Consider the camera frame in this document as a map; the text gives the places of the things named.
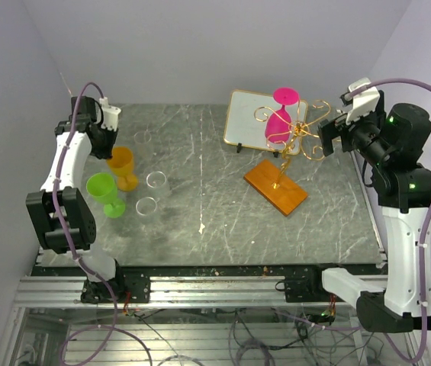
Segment clear glass front flute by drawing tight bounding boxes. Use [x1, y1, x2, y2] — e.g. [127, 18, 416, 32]
[135, 197, 160, 225]

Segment gold wire wine glass rack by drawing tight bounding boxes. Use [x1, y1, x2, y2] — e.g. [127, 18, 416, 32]
[243, 117, 323, 217]

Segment clear glass rear flute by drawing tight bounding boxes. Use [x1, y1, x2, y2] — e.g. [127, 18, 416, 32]
[146, 171, 170, 201]

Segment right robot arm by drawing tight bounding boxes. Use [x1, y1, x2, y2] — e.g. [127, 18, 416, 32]
[307, 103, 431, 333]

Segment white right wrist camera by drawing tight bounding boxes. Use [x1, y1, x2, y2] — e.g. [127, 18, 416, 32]
[341, 78, 380, 126]

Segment pink plastic wine glass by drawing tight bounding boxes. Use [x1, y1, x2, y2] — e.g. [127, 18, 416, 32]
[265, 87, 300, 144]

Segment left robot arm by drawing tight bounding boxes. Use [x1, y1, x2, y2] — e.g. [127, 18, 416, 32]
[25, 121, 127, 303]

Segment aluminium rail frame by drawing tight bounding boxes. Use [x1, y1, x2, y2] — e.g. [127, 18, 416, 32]
[0, 274, 429, 366]

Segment clear glass flute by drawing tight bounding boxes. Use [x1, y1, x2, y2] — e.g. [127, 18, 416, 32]
[135, 197, 160, 225]
[146, 171, 170, 201]

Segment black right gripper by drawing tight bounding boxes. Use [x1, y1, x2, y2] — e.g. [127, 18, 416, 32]
[317, 103, 392, 168]

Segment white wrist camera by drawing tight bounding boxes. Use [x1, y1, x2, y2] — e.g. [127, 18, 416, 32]
[99, 97, 121, 131]
[341, 78, 380, 126]

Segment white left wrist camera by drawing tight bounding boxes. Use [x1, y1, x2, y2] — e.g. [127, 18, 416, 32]
[99, 97, 121, 131]

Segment loose cables under table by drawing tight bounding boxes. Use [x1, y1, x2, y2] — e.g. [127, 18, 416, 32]
[123, 304, 353, 366]

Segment gold framed mirror tray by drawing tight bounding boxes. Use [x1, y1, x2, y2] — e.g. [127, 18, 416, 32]
[223, 89, 309, 158]

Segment orange plastic wine glass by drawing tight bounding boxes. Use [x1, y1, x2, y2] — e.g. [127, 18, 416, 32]
[107, 146, 138, 192]

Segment clear glass lying far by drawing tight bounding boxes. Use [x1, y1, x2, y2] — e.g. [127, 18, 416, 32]
[133, 130, 153, 148]

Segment green plastic wine glass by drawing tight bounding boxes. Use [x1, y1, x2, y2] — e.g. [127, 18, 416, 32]
[86, 172, 126, 219]

